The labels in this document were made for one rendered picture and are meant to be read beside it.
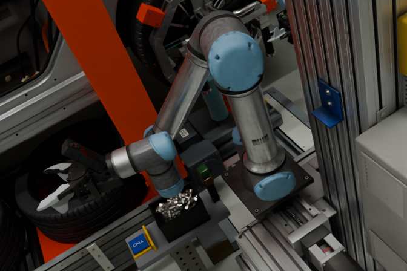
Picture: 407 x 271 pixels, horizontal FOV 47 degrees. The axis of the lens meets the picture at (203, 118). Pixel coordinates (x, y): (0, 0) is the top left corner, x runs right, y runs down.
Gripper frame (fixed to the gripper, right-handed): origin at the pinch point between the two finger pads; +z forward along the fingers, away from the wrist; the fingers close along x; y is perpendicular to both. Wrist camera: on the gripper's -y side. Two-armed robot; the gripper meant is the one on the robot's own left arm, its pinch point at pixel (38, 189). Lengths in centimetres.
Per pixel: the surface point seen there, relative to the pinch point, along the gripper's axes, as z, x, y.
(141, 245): -1, 42, 71
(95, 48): -20, 51, -10
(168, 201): -18, 49, 60
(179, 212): -21, 44, 63
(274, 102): -87, 144, 97
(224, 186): -40, 96, 104
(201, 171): -35, 48, 52
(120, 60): -25, 54, -2
